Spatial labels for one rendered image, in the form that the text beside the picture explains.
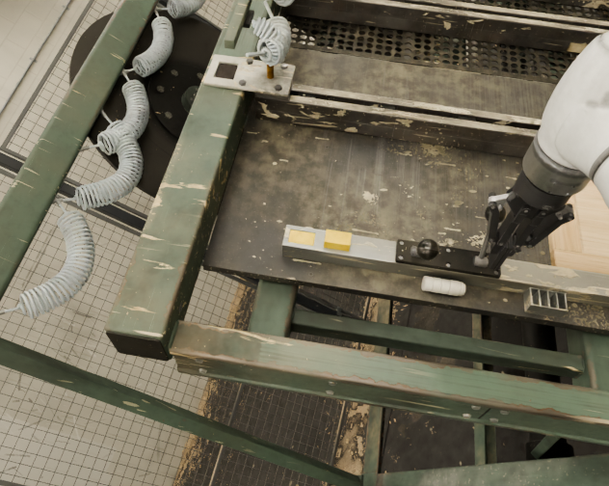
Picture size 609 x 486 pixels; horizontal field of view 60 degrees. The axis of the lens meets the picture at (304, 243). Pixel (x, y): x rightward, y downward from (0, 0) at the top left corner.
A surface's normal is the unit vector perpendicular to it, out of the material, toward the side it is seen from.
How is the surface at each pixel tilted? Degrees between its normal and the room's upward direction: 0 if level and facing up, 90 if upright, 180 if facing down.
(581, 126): 42
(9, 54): 90
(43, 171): 90
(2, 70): 90
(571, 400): 57
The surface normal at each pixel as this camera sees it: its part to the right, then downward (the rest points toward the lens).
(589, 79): -0.89, 0.12
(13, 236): 0.57, -0.38
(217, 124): 0.04, -0.55
